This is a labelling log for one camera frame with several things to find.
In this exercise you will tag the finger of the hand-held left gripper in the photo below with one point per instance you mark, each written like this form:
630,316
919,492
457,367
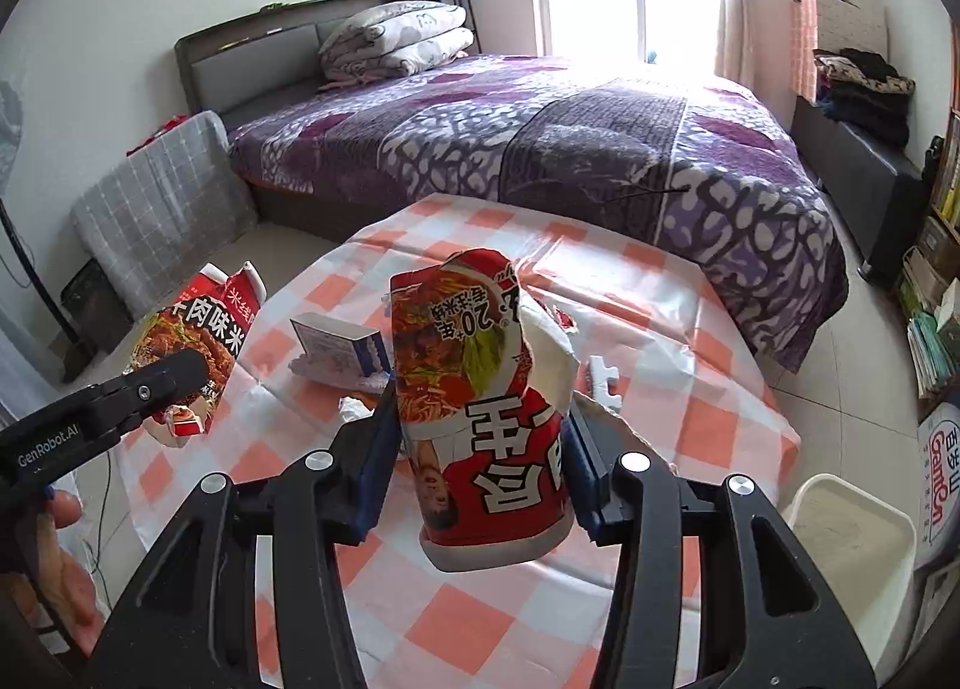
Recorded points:
165,378

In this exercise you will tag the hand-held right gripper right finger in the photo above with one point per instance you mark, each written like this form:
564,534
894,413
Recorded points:
589,483

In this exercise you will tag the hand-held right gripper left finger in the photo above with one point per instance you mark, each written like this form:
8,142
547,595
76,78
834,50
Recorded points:
375,468

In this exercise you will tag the red noodle packet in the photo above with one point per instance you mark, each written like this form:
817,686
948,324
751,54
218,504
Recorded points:
217,329

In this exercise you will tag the red instant noodle cup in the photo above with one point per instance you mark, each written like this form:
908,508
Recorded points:
480,434

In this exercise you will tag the white trash bin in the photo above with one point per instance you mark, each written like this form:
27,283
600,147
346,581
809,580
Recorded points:
847,546

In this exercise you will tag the person's left hand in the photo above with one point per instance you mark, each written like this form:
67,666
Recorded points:
64,510

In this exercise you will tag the crumpled white tissue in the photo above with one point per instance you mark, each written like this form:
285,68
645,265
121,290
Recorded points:
354,410

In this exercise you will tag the white foam piece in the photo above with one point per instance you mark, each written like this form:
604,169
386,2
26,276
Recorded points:
604,382

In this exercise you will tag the orange white checked tablecloth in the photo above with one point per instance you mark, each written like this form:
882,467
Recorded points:
675,397

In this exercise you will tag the small white blue box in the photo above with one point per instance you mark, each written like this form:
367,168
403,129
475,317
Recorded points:
337,352

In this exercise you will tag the grey checked cloth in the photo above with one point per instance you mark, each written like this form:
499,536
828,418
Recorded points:
157,209

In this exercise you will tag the grey bed headboard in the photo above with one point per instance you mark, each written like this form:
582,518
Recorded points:
255,59

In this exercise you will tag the blue white cardboard box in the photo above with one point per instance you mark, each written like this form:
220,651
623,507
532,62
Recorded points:
937,479

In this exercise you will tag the purple patterned bed blanket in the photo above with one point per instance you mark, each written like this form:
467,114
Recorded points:
525,127

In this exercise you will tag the stack of books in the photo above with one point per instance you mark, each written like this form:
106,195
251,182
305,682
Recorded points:
930,337

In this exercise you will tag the black storage bench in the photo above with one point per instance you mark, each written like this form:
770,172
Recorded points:
862,187

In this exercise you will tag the folded floral quilt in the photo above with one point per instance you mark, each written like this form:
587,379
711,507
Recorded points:
405,41

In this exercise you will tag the wooden bookshelf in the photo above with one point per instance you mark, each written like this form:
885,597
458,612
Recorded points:
946,179

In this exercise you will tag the pile of folded clothes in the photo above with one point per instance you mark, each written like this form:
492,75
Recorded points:
862,89

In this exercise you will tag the pink checked cloth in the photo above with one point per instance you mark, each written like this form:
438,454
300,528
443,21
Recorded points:
806,37

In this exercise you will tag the white drawer cabinet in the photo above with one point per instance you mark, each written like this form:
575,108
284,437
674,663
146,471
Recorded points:
851,22

